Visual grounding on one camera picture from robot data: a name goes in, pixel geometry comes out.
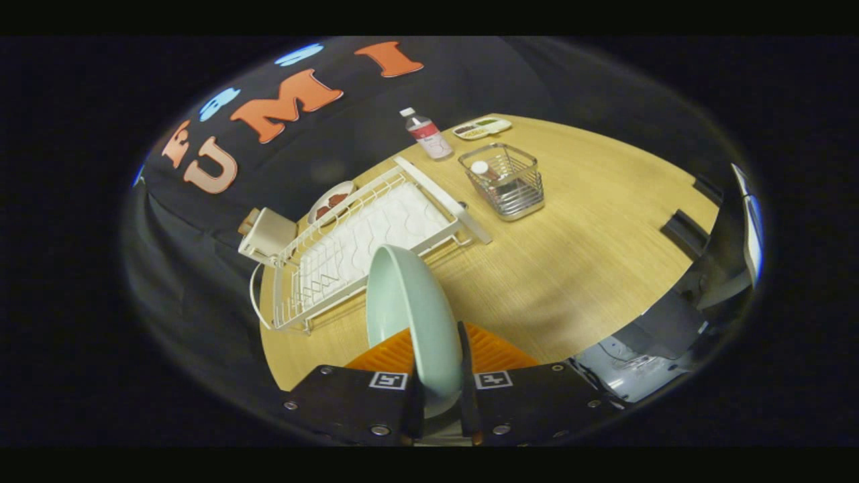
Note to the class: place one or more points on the brown meat piece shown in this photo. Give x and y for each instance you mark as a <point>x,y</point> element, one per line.
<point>337,199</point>
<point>323,211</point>

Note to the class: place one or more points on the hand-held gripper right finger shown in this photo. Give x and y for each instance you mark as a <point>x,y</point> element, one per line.
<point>468,396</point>

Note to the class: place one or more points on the black table edge clamp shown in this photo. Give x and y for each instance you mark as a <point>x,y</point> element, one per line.
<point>709,190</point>
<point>684,231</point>

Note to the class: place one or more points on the pale green plate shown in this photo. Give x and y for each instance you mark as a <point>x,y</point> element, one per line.
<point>402,295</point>

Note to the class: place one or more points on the white toaster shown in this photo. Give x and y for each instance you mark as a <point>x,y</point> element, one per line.
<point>272,235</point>

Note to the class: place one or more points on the small beige plate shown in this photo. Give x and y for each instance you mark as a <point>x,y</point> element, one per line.
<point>339,188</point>

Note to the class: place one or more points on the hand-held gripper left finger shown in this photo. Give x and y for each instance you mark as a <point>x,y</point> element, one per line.
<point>349,402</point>

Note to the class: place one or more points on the clear bottle with red label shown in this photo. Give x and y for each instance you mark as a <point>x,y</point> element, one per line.
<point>431,139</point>

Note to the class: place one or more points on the white spoon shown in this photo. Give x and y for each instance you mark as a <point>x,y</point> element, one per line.
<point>479,168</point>

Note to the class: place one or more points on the white divided sauce dish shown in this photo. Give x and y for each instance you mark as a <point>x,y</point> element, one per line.
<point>483,127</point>

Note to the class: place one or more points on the brown bread slice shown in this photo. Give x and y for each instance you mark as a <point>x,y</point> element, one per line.
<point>249,222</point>

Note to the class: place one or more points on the black backdrop cloth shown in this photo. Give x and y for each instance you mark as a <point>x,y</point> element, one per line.
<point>349,141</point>

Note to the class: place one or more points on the white panel with blue edge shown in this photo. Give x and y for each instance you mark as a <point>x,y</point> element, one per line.
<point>751,228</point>

